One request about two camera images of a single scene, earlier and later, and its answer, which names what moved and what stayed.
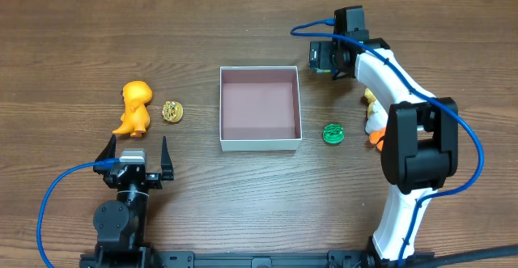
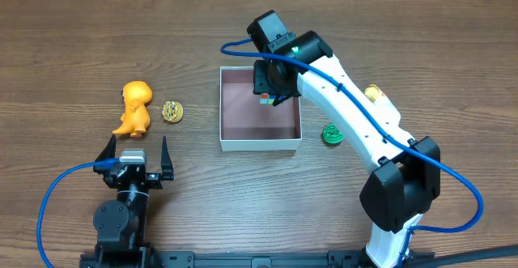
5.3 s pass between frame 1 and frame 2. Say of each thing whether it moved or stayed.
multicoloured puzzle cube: moved
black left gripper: stayed
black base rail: stayed
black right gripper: moved
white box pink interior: stayed
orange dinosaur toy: stayed
